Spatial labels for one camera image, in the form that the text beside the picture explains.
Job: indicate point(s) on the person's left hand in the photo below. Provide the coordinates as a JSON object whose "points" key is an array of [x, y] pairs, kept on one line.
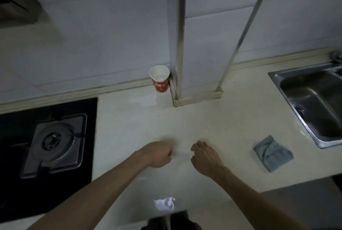
{"points": [[157, 155]]}

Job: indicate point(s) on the person's right hand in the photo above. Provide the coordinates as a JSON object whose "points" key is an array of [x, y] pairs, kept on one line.
{"points": [[207, 160]]}

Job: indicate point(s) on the person's right thumb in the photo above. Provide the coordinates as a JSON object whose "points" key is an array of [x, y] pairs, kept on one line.
{"points": [[193, 161]]}

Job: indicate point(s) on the person's left fingers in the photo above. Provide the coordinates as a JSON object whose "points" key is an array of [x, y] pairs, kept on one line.
{"points": [[168, 150]]}

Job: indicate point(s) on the person's right forearm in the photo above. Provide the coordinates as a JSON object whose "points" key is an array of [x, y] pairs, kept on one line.
{"points": [[256, 200]]}

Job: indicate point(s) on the person's left forearm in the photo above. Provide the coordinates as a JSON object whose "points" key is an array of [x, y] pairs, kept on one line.
{"points": [[88, 197]]}

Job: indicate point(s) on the crumpled white paper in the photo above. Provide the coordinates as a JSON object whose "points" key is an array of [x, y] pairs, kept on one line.
{"points": [[164, 204]]}

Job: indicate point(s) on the person's dark clothing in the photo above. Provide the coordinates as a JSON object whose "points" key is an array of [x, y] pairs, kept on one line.
{"points": [[171, 221]]}

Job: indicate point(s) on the red paper cup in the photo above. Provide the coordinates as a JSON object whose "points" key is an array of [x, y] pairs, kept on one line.
{"points": [[159, 79]]}

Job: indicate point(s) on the grey folded cloth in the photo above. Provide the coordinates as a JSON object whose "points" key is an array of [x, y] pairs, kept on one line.
{"points": [[272, 153]]}

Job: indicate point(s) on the steel stove burner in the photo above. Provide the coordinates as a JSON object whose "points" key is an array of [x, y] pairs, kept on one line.
{"points": [[54, 145]]}

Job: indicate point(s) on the black gas stove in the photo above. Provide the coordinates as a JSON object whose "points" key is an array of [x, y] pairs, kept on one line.
{"points": [[45, 157]]}

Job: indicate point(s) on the stainless steel sink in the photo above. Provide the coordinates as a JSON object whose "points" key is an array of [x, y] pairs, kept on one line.
{"points": [[312, 101]]}

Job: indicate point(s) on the metal pipe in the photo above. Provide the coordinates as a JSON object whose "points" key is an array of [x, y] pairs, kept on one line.
{"points": [[245, 29]]}

